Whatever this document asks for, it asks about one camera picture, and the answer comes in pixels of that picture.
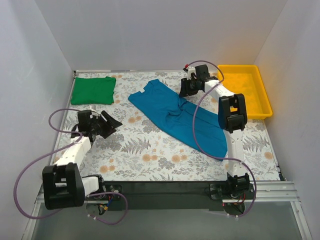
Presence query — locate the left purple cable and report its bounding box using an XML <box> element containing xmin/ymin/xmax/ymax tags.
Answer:
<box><xmin>13</xmin><ymin>108</ymin><xmax>129</xmax><ymax>226</ymax></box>

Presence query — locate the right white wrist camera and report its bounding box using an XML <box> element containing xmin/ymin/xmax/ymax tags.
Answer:
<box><xmin>183</xmin><ymin>65</ymin><xmax>197</xmax><ymax>80</ymax></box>

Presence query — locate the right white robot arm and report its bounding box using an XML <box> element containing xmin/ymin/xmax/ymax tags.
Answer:
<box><xmin>179</xmin><ymin>64</ymin><xmax>250</xmax><ymax>199</ymax></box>

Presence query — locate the folded green t shirt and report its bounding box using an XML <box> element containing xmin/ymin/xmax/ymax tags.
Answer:
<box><xmin>70</xmin><ymin>76</ymin><xmax>116</xmax><ymax>105</ymax></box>

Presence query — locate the blue t shirt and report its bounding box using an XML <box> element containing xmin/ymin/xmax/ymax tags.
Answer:
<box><xmin>128</xmin><ymin>79</ymin><xmax>227</xmax><ymax>158</ymax></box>

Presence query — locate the floral table mat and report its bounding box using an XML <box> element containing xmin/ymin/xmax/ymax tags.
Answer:
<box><xmin>76</xmin><ymin>71</ymin><xmax>280</xmax><ymax>181</ymax></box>

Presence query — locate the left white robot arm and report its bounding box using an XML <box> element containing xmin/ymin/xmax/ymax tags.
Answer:
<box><xmin>42</xmin><ymin>109</ymin><xmax>123</xmax><ymax>210</ymax></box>

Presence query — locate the yellow plastic bin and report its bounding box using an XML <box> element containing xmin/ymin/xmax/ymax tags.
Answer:
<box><xmin>218</xmin><ymin>64</ymin><xmax>273</xmax><ymax>120</ymax></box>

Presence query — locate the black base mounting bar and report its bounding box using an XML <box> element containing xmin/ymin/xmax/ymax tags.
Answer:
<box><xmin>77</xmin><ymin>180</ymin><xmax>257</xmax><ymax>212</ymax></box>

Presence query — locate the aluminium frame rail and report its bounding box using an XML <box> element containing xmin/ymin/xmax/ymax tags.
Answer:
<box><xmin>35</xmin><ymin>181</ymin><xmax>300</xmax><ymax>204</ymax></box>

